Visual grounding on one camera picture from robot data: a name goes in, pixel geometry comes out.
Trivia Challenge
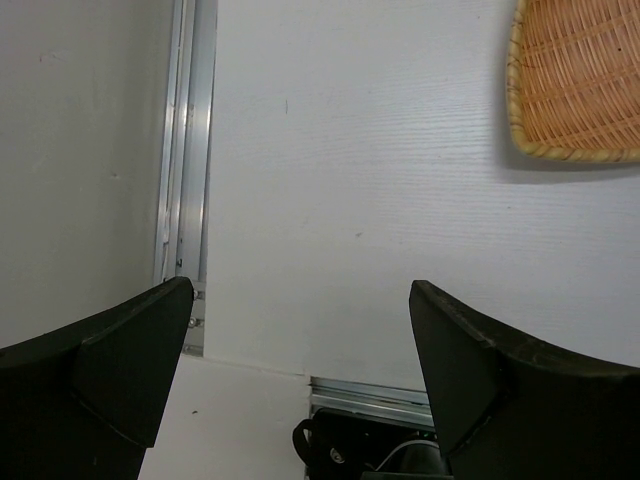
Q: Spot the aluminium frame rail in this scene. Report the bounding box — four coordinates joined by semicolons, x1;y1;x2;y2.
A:
310;377;434;429
153;0;218;357

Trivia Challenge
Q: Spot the woven triangular fruit basket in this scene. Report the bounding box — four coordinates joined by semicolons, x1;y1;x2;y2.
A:
505;1;639;164

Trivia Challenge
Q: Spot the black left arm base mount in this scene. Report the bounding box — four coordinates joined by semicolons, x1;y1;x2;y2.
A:
292;409;453;479

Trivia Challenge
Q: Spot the left aluminium frame rail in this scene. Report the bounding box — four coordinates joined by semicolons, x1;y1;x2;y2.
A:
153;0;218;357

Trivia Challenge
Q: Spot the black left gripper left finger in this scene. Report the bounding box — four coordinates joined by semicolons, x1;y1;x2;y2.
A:
1;277;193;479

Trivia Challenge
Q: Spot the white front cover board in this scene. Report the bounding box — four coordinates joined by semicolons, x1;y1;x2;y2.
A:
140;355;310;480

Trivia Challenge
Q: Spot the front aluminium frame rail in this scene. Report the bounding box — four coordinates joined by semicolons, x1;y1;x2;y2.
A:
310;377;434;429

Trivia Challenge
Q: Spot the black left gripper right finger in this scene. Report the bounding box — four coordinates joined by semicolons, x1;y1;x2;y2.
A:
409;280;639;480

